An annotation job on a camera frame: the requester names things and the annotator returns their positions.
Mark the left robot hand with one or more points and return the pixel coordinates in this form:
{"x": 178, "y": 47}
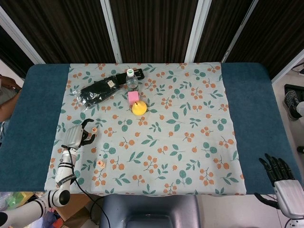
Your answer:
{"x": 73, "y": 137}

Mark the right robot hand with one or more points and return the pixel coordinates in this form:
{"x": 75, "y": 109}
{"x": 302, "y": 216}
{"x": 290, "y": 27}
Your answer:
{"x": 288, "y": 192}

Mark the wooden chess piece red character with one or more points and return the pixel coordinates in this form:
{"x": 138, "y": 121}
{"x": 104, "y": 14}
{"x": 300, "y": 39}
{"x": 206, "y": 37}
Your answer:
{"x": 94, "y": 129}
{"x": 100, "y": 163}

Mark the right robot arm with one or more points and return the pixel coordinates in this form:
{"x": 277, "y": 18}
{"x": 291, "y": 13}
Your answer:
{"x": 295, "y": 223}

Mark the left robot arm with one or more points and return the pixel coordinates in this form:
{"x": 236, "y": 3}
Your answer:
{"x": 65, "y": 173}

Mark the wooden chess piece black character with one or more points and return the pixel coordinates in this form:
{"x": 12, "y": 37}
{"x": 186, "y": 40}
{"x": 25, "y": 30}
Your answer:
{"x": 104, "y": 167}

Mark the black gloves in plastic bag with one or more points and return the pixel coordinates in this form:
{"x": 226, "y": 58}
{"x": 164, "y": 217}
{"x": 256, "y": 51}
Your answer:
{"x": 97, "y": 92}

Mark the yellow pear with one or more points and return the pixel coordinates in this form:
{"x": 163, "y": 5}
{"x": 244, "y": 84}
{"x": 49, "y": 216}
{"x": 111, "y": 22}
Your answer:
{"x": 139, "y": 109}

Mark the brown cardboard box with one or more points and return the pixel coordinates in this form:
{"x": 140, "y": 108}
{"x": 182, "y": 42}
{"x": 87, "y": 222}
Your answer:
{"x": 76, "y": 213}

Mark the clear plastic water bottle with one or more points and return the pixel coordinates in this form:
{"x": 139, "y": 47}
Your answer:
{"x": 132, "y": 83}

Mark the floral fruit print tablecloth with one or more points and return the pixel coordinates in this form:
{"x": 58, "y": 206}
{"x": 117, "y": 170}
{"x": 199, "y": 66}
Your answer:
{"x": 154, "y": 147}

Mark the green plastic bag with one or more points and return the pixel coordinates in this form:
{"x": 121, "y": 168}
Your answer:
{"x": 14, "y": 198}

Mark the dark patterned sneaker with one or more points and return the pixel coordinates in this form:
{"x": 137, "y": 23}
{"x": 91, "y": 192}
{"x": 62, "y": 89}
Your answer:
{"x": 291, "y": 104}

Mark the grey blue padded seat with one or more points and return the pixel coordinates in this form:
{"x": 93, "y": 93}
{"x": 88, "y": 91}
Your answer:
{"x": 149, "y": 211}

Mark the dark ribbed partition panel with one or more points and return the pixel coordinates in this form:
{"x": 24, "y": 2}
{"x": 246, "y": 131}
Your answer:
{"x": 59, "y": 31}
{"x": 273, "y": 35}
{"x": 154, "y": 31}
{"x": 221, "y": 23}

